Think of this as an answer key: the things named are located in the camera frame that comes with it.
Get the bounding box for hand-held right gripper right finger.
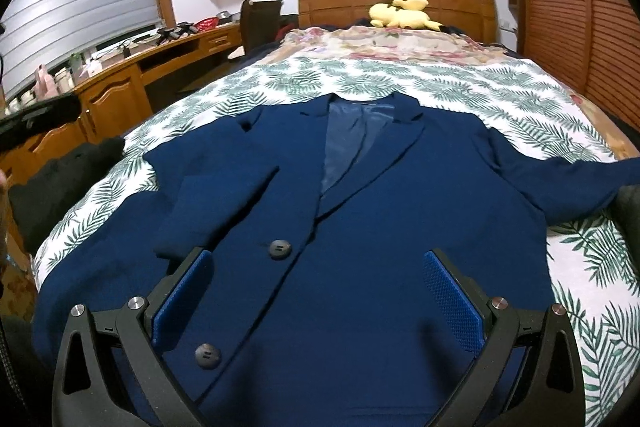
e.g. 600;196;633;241
422;248;586;427

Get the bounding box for floral blanket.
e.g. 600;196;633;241
277;26;526;68

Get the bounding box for wooden desk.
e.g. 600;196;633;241
0;22;243;208

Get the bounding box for blue blazer jacket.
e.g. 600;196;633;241
32;93;640;427

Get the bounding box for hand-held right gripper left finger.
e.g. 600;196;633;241
51;247;216;427

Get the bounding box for wooden louvered wardrobe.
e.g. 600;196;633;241
497;0;640;128

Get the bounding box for black devices on desk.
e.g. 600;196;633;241
157;22;196;42

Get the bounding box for leaf print blanket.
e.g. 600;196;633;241
32;56;640;427

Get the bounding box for dark chair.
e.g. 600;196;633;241
240;0;283;52

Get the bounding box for yellow plush toy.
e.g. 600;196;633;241
369;0;445;32

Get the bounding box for person's left forearm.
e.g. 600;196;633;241
10;137;126;253

